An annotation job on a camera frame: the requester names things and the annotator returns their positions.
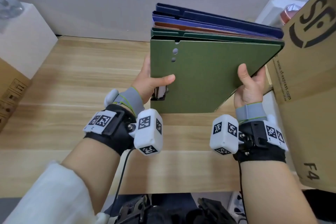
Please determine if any person's right hand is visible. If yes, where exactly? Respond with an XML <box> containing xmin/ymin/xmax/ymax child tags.
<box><xmin>233</xmin><ymin>63</ymin><xmax>268</xmax><ymax>122</ymax></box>

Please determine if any person's left hand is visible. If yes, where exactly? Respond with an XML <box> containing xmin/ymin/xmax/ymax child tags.
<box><xmin>115</xmin><ymin>56</ymin><xmax>176</xmax><ymax>117</ymax></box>

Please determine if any green folder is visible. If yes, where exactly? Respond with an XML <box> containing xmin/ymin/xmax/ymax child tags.
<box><xmin>149</xmin><ymin>27</ymin><xmax>285</xmax><ymax>114</ymax></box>

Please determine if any orange brown folder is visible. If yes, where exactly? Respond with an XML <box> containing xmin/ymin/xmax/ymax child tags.
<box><xmin>153</xmin><ymin>21</ymin><xmax>283</xmax><ymax>40</ymax></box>

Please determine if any light blue folder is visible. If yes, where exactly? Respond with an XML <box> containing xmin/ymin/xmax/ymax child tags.
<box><xmin>152</xmin><ymin>10</ymin><xmax>283</xmax><ymax>39</ymax></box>

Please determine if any navy blue folder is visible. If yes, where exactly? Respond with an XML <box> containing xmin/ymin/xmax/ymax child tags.
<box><xmin>155</xmin><ymin>2</ymin><xmax>284</xmax><ymax>39</ymax></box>

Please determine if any person's left forearm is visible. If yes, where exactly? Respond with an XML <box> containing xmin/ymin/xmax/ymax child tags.
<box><xmin>61</xmin><ymin>138</ymin><xmax>126</xmax><ymax>214</ymax></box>

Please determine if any person's right forearm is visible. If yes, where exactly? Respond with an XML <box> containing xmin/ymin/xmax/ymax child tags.
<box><xmin>239</xmin><ymin>161</ymin><xmax>320</xmax><ymax>224</ymax></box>

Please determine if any large black-logo cardboard box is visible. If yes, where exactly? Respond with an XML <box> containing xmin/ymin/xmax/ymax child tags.
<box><xmin>266</xmin><ymin>0</ymin><xmax>336</xmax><ymax>193</ymax></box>

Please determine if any white plastic box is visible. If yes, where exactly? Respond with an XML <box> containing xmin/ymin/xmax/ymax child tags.
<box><xmin>255</xmin><ymin>0</ymin><xmax>306</xmax><ymax>26</ymax></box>

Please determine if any red lidded jar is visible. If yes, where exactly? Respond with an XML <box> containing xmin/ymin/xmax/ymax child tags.
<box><xmin>279</xmin><ymin>4</ymin><xmax>302</xmax><ymax>25</ymax></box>

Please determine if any tall white box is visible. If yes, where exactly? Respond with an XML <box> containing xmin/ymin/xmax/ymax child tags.
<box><xmin>0</xmin><ymin>2</ymin><xmax>58</xmax><ymax>80</ymax></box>

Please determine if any black waist harness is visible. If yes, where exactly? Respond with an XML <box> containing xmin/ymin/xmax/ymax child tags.
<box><xmin>115</xmin><ymin>195</ymin><xmax>237</xmax><ymax>224</ymax></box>

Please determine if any cardboard box with pictograms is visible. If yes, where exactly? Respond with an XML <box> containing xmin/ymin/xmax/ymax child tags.
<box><xmin>0</xmin><ymin>57</ymin><xmax>32</xmax><ymax>132</ymax></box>

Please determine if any black glossy object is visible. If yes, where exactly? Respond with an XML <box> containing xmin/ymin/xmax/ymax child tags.
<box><xmin>302</xmin><ymin>189</ymin><xmax>336</xmax><ymax>224</ymax></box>

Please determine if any white sleeve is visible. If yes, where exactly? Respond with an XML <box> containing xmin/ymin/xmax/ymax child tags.
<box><xmin>0</xmin><ymin>161</ymin><xmax>108</xmax><ymax>224</ymax></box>

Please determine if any clear plastic container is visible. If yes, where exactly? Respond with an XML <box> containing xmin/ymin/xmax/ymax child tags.
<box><xmin>0</xmin><ymin>0</ymin><xmax>25</xmax><ymax>34</ymax></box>

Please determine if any black wrist strap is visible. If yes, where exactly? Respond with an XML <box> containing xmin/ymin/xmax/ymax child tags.
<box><xmin>83</xmin><ymin>104</ymin><xmax>138</xmax><ymax>156</ymax></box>
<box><xmin>233</xmin><ymin>120</ymin><xmax>289</xmax><ymax>165</ymax></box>

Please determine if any black cable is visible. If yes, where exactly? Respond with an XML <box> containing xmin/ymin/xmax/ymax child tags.
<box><xmin>109</xmin><ymin>147</ymin><xmax>136</xmax><ymax>216</ymax></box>
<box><xmin>237</xmin><ymin>162</ymin><xmax>249</xmax><ymax>224</ymax></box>

